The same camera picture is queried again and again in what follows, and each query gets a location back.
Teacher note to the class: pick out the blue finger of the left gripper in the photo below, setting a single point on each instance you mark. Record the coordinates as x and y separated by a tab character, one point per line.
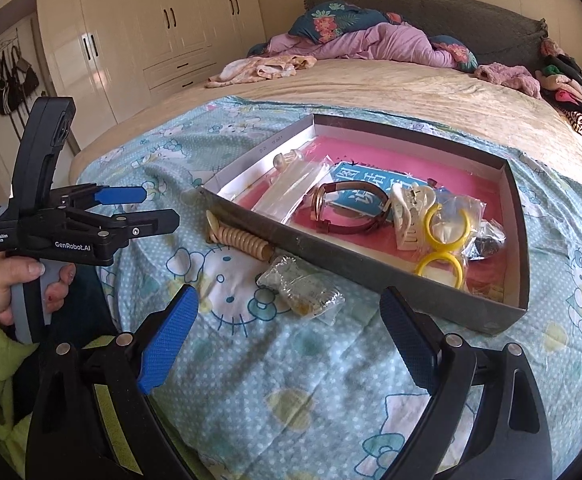
125	227
119	195

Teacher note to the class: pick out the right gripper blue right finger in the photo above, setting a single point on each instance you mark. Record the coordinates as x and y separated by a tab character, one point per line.
416	338

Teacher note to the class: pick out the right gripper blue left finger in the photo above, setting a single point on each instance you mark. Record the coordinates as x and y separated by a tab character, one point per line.
161	336

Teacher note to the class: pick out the yellow hoop earrings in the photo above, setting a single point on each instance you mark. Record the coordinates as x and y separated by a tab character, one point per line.
449	227

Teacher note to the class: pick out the cream hair claw clip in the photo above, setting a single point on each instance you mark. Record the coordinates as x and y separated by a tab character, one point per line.
409	204

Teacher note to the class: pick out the white card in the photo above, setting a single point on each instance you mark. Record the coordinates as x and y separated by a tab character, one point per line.
289	189

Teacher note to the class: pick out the maroon leather wristwatch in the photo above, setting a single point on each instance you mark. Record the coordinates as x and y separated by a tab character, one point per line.
371	224

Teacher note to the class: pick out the pearl hair claw clip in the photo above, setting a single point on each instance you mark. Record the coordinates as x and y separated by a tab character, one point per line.
282	161

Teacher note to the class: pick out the small bag of gold jewelry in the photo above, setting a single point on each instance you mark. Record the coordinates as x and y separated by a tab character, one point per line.
305	289

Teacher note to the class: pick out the clear bag with dark jewelry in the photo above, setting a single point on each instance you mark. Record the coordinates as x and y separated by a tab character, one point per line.
485	245

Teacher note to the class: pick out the left hand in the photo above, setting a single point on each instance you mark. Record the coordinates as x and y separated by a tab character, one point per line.
21	270

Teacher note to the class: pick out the Hello Kitty blue quilt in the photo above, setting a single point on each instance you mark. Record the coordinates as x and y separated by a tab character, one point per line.
259	393

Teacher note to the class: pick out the grey cardboard box tray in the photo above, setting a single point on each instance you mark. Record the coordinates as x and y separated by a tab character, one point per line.
474	312

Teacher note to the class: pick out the blue pill box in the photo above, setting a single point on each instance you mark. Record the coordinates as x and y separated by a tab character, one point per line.
491	226

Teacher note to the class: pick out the beige wooden bead hair clip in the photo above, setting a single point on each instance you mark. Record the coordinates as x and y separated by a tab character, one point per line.
221	234

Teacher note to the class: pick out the hanging handbags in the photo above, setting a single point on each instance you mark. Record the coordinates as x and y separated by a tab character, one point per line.
18	81

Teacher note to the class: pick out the white wardrobe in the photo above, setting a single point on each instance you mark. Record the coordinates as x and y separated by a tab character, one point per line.
116	57

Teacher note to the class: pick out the peach clothes pile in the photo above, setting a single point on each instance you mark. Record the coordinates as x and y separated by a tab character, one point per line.
260	68

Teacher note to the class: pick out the beige bed cover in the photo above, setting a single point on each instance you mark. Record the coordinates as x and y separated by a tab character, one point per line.
454	99

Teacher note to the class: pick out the floral dark blue pillow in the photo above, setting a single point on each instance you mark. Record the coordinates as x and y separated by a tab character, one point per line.
334	18

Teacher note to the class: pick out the pink crumpled garment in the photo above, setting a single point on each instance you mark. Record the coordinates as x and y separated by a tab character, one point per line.
516	78

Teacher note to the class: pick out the pile of mixed clothes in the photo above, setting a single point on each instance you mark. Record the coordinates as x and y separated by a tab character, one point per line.
560	79

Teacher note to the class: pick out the purple blanket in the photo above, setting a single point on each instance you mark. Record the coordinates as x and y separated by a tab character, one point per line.
385	42

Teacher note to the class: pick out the grey headboard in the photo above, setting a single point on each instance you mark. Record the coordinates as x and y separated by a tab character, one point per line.
492	33

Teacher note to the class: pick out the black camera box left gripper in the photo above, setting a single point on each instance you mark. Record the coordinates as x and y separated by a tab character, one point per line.
46	131

